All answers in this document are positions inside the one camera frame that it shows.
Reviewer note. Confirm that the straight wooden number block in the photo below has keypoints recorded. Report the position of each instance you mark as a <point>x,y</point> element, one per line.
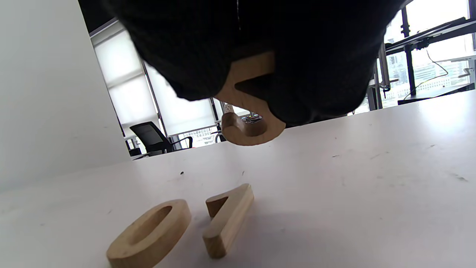
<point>227,223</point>

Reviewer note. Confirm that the white roller blind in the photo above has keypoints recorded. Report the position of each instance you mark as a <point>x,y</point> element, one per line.
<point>122,82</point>
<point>186,115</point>

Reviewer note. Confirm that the black standing desk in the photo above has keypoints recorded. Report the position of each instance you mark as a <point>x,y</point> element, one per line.
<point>438,93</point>

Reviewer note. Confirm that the black chrome-base office chair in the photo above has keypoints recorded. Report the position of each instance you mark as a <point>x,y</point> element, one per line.
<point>148,136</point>

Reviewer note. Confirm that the hooked curvy wooden number block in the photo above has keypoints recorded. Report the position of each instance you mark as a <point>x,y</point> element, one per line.
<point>253,67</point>

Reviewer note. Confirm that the person's right hand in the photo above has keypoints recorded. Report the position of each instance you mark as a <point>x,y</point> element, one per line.
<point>297,44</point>

